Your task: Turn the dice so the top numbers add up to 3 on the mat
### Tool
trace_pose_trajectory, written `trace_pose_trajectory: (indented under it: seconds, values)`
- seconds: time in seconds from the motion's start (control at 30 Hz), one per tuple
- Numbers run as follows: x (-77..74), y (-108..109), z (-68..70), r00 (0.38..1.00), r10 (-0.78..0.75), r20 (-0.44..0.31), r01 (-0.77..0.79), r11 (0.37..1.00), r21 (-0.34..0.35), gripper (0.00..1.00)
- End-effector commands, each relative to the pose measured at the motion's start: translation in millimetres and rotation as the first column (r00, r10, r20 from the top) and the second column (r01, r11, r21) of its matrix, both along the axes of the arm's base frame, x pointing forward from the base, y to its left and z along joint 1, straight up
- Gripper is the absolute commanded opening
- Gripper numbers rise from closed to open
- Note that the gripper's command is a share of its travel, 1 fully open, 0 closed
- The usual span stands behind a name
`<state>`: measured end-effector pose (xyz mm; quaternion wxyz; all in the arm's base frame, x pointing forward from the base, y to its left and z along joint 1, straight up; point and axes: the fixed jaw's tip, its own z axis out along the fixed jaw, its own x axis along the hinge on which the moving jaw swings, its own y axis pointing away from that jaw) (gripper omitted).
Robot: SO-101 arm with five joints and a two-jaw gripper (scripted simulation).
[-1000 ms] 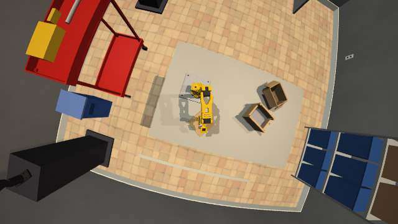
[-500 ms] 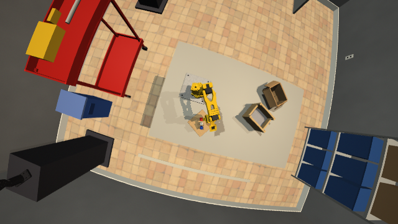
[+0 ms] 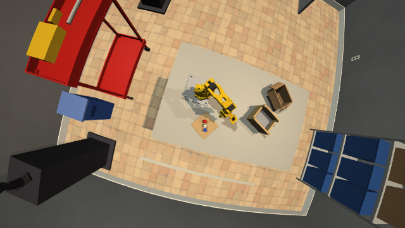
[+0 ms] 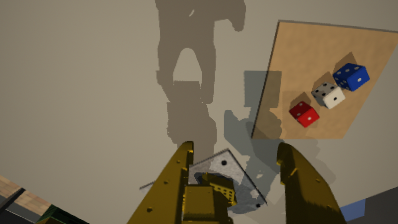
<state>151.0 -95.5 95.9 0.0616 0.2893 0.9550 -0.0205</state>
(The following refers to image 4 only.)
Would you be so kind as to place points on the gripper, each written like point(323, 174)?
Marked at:
point(308, 197)

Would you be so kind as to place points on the white die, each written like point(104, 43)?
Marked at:
point(328, 95)

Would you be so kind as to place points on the tan flat mat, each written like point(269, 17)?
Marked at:
point(303, 57)

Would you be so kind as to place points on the blue die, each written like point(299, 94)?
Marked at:
point(351, 76)

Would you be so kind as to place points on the red die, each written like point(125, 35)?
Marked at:
point(304, 114)

